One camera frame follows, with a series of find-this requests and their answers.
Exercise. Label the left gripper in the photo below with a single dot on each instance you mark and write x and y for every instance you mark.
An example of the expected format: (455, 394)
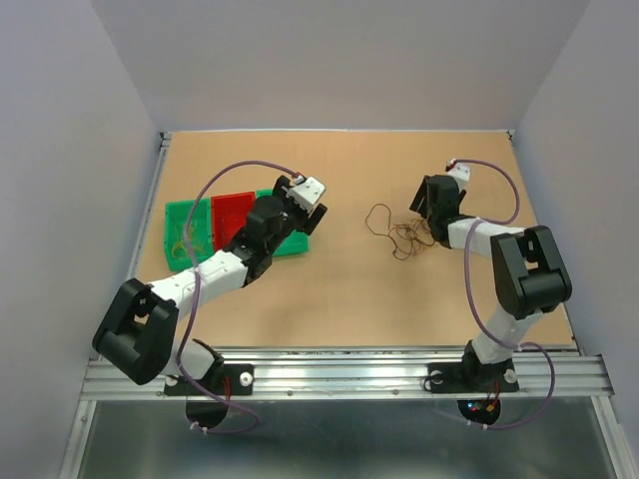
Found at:
(313, 219)

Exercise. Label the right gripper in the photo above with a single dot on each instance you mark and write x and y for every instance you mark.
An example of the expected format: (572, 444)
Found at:
(420, 201)

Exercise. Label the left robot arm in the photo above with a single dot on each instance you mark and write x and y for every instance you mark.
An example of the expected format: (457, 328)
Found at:
(137, 333)

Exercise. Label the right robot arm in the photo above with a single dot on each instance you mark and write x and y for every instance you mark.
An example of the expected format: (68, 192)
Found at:
(530, 280)

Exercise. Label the red bin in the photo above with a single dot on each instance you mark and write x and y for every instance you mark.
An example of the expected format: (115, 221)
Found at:
(229, 213)

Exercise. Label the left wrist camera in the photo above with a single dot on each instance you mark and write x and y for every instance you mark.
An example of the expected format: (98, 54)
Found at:
(306, 192)

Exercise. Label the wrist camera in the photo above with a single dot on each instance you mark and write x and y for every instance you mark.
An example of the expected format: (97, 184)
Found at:
(460, 172)
(306, 192)

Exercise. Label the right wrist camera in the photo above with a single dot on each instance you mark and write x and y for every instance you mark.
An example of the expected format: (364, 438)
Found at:
(460, 172)

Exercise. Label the aluminium rail frame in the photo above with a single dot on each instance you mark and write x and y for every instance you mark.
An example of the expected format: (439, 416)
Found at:
(346, 320)

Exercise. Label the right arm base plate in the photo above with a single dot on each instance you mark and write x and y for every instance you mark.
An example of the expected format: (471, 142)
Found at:
(456, 378)

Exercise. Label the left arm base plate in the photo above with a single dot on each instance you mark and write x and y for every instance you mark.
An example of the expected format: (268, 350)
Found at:
(233, 379)

